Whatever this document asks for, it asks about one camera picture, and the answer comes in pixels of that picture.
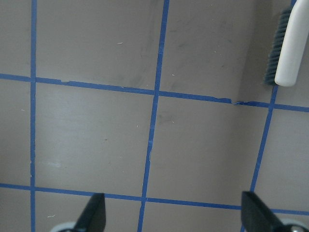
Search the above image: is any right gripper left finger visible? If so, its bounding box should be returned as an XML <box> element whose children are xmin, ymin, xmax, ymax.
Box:
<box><xmin>52</xmin><ymin>193</ymin><xmax>106</xmax><ymax>232</ymax></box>

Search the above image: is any beige hand brush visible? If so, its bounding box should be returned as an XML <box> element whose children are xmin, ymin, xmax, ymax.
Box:
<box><xmin>264</xmin><ymin>0</ymin><xmax>309</xmax><ymax>87</ymax></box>

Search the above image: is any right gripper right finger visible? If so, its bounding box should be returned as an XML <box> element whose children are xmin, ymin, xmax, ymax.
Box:
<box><xmin>241</xmin><ymin>191</ymin><xmax>309</xmax><ymax>232</ymax></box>

